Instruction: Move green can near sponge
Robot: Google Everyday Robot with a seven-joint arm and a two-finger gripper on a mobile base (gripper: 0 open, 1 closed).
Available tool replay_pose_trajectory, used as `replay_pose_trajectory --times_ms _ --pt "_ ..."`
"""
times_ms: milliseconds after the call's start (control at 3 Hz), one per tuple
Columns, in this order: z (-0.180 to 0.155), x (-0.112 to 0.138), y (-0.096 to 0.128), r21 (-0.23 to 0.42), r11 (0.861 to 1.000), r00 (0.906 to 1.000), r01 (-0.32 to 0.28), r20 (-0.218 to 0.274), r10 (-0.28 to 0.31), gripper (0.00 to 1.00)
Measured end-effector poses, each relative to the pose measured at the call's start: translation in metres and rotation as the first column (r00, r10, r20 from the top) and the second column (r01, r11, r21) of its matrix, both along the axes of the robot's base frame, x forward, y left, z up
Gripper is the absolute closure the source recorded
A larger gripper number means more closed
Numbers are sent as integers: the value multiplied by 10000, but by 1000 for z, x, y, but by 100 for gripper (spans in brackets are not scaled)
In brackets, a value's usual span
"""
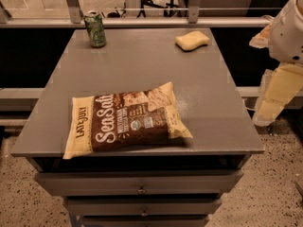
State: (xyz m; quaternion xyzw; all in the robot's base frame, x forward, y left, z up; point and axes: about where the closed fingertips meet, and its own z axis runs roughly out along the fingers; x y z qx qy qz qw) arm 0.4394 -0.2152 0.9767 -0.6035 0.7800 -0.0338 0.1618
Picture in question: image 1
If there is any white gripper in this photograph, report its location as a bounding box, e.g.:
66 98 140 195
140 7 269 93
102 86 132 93
249 0 303 127

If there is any green soda can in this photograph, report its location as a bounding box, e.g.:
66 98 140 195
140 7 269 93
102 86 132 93
84 10 106 48

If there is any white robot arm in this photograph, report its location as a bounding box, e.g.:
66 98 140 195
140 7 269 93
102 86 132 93
249 0 303 127

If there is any yellow sponge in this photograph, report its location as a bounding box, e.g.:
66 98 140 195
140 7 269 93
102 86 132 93
175 31 210 51

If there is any grey drawer cabinet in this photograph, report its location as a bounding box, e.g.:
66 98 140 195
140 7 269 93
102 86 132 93
12 28 263 227

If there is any sea salt chips bag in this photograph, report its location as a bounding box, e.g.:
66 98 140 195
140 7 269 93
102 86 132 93
63 82 192 160

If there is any top drawer knob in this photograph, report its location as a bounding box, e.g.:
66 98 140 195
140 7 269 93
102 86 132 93
137 184 147 195

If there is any drawer knob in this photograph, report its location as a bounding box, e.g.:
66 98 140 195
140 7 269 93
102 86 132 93
137 184 147 195
141 208 149 217

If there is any middle drawer knob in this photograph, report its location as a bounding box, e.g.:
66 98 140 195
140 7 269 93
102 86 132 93
141 208 149 217

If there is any metal railing frame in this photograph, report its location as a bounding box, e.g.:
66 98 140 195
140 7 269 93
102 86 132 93
0 0 273 28

